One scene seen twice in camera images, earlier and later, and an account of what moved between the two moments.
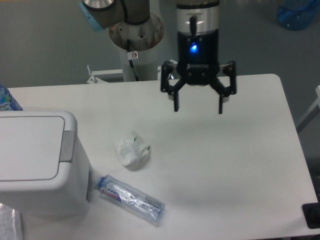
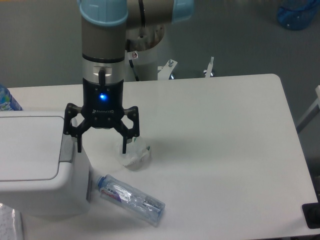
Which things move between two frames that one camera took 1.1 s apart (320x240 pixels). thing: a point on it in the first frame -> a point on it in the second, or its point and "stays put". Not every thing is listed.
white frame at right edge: x=317 y=102 stays put
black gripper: x=198 y=62 -> x=102 y=107
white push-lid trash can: x=45 y=169 stays put
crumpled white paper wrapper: x=132 y=150 stays put
